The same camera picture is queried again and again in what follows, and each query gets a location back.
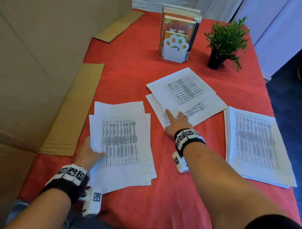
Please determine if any red tablecloth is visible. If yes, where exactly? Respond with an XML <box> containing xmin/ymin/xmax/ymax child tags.
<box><xmin>17</xmin><ymin>8</ymin><xmax>302</xmax><ymax>229</ymax></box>

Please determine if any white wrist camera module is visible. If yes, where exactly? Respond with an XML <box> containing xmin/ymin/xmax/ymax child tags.
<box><xmin>79</xmin><ymin>186</ymin><xmax>104</xmax><ymax>218</ymax></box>
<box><xmin>172</xmin><ymin>151</ymin><xmax>189</xmax><ymax>173</ymax></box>

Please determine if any person's right hand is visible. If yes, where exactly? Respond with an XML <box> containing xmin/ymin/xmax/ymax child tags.
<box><xmin>165</xmin><ymin>109</ymin><xmax>194</xmax><ymax>139</ymax></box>

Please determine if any thick stack of printed papers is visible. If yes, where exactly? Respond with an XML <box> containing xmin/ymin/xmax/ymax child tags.
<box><xmin>223</xmin><ymin>106</ymin><xmax>297</xmax><ymax>189</ymax></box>

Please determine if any large cardboard panel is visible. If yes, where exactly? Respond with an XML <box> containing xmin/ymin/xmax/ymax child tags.
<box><xmin>0</xmin><ymin>0</ymin><xmax>133</xmax><ymax>229</ymax></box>

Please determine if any black sleeve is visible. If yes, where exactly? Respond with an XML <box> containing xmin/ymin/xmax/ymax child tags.
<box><xmin>244</xmin><ymin>214</ymin><xmax>302</xmax><ymax>229</ymax></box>

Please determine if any black wrist band with markers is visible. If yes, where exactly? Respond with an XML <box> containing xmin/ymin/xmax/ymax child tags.
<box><xmin>174</xmin><ymin>128</ymin><xmax>207</xmax><ymax>158</ymax></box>
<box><xmin>41</xmin><ymin>164</ymin><xmax>91</xmax><ymax>205</ymax></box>

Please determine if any printed paper sheet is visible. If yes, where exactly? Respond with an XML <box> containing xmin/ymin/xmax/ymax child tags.
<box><xmin>146</xmin><ymin>67</ymin><xmax>217</xmax><ymax>116</ymax></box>
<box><xmin>145</xmin><ymin>93</ymin><xmax>228</xmax><ymax>130</ymax></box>

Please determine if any person's right forearm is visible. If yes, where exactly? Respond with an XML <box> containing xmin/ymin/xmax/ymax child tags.
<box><xmin>183</xmin><ymin>142</ymin><xmax>290</xmax><ymax>229</ymax></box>

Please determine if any stack of printed paper sheets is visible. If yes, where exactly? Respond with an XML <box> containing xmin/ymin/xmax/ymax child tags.
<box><xmin>88</xmin><ymin>101</ymin><xmax>157</xmax><ymax>194</ymax></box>

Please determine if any green plant in black pot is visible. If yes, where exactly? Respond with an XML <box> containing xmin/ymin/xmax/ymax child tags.
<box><xmin>204</xmin><ymin>16</ymin><xmax>250</xmax><ymax>73</ymax></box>

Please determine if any short cardboard flap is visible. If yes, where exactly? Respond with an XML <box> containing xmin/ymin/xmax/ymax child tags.
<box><xmin>94</xmin><ymin>10</ymin><xmax>145</xmax><ymax>43</ymax></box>

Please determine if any white cabinet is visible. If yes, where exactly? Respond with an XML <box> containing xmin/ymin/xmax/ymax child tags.
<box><xmin>230</xmin><ymin>0</ymin><xmax>302</xmax><ymax>81</ymax></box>

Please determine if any white paw bookend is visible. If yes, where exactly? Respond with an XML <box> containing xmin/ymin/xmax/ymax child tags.
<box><xmin>162</xmin><ymin>35</ymin><xmax>190</xmax><ymax>64</ymax></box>

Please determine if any person's left hand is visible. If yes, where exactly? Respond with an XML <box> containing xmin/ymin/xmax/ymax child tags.
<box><xmin>74</xmin><ymin>136</ymin><xmax>106</xmax><ymax>172</ymax></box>

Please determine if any long cardboard flap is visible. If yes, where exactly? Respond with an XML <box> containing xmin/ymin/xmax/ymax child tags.
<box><xmin>39</xmin><ymin>63</ymin><xmax>105</xmax><ymax>157</ymax></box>

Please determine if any row of books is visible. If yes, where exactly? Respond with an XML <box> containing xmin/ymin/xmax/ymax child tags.
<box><xmin>159</xmin><ymin>3</ymin><xmax>203</xmax><ymax>62</ymax></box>

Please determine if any person's left forearm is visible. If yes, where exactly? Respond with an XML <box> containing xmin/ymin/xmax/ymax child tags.
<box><xmin>5</xmin><ymin>188</ymin><xmax>72</xmax><ymax>229</ymax></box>

